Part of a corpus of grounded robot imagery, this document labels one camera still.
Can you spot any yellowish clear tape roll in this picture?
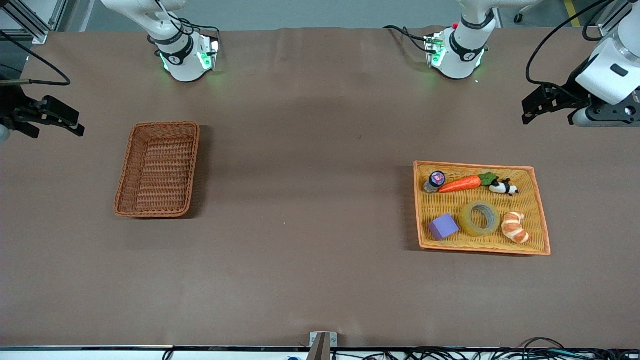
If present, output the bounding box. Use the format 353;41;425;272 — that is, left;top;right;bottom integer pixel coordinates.
459;200;501;238

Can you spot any brown deep wicker basket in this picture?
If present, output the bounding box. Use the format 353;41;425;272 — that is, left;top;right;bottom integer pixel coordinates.
113;121;201;219

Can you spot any office chair caster leg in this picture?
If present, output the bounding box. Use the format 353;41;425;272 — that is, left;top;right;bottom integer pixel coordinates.
514;0;546;24

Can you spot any toy croissant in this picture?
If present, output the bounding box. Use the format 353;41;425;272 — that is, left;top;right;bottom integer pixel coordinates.
501;211;531;244

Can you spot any black cable bundle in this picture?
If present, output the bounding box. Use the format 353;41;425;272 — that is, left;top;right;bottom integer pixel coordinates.
330;337;640;360

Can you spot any black base cable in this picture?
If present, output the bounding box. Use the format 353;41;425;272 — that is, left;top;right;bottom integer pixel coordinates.
382;25;432;53
150;0;221;51

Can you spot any brown table cover sheet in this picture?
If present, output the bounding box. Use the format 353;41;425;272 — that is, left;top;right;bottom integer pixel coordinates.
0;26;640;349

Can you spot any aluminium frame profile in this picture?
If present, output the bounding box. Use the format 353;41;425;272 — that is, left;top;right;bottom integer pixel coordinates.
0;0;68;46
597;0;633;38

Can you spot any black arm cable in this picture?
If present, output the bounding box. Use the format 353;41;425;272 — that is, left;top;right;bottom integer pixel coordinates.
525;0;631;93
0;30;72;87

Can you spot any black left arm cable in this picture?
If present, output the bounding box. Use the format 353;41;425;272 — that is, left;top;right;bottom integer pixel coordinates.
525;0;631;93

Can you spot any black right base cable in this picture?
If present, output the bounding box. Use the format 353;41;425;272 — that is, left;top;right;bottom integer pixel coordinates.
150;0;221;51

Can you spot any metal table edge bracket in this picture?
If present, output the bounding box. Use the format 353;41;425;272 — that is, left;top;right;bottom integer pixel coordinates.
309;331;338;360

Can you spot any orange flat wicker basket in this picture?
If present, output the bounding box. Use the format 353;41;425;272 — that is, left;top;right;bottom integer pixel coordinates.
413;160;552;256

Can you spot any left base connector board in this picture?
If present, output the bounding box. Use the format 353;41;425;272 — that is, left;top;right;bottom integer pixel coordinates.
424;32;447;68

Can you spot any base connector board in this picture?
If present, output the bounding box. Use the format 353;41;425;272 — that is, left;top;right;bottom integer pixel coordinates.
424;32;447;68
198;37;220;72

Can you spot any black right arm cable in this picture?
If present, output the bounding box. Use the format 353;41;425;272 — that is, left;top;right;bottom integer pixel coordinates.
0;30;72;87

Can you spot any small jar purple lid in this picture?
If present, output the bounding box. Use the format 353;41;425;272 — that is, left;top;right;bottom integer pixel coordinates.
423;171;446;194

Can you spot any orange toy carrot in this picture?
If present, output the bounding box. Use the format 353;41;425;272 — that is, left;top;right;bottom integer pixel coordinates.
438;172;499;194

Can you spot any purple cube block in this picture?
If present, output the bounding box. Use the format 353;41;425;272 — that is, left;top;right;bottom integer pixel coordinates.
428;213;460;242

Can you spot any black left base cable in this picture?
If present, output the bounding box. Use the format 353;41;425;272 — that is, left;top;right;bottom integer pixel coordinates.
382;25;432;53

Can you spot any right base connector board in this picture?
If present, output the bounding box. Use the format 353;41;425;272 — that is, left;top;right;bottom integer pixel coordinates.
198;37;220;72

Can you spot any black white panda toy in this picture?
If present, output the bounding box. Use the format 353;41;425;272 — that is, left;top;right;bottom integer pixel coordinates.
488;178;519;197

